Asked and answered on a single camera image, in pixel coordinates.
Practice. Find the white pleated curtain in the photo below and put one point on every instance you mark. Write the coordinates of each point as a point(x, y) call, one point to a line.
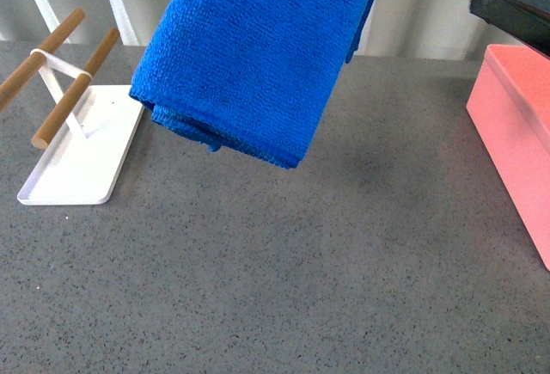
point(437, 29)

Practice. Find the white towel rack with wooden bars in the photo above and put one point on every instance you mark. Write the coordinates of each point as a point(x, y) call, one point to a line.
point(87, 135)

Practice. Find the blue microfiber cloth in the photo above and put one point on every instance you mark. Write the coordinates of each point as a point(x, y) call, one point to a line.
point(250, 75)

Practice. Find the pink plastic box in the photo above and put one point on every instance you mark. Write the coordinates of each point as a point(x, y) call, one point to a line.
point(509, 106)

